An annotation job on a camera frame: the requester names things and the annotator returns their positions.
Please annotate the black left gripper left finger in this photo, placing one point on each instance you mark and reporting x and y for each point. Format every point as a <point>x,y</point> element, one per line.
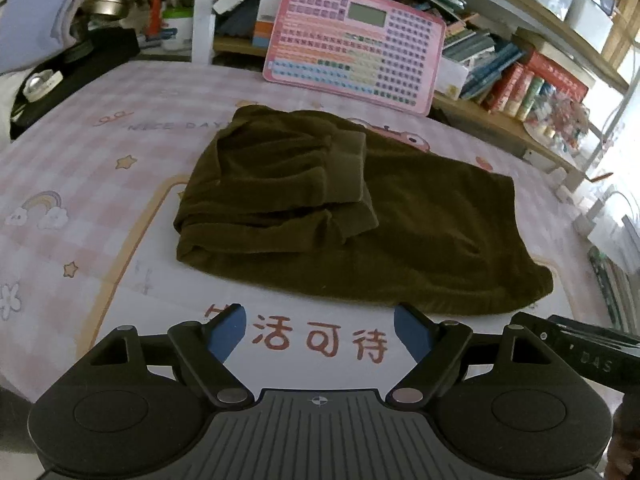
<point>201,350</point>

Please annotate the metal bowl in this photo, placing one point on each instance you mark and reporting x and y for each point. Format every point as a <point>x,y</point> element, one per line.
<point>115,9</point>

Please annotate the white shelf post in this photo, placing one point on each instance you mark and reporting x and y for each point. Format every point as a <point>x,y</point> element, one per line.
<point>203,32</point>

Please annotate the pink checkered table cloth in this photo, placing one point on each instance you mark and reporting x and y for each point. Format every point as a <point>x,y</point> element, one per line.
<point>89,194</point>

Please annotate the white green lidded jar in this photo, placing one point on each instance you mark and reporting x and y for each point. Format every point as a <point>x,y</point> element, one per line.
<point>176,29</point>

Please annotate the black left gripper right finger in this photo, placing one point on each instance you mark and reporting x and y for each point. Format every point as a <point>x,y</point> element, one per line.
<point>437,349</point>

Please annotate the white round tape roll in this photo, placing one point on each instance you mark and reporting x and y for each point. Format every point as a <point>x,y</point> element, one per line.
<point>38,85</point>

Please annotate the red hardcover book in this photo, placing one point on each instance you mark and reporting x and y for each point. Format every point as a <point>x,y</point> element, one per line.
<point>500,92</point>

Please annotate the wooden bookshelf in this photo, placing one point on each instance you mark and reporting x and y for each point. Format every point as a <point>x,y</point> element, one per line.
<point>548,110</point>

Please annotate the dark olive green sweater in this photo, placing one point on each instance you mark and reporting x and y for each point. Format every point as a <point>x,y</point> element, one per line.
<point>309,202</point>

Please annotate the pink keyboard learning tablet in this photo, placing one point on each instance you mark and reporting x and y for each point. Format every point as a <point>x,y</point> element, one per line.
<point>379,51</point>

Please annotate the red figurine bottle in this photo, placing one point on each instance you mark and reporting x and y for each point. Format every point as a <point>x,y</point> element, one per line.
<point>155,19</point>

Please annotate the black bag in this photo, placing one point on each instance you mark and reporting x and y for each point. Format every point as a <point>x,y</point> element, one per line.
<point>101,51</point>

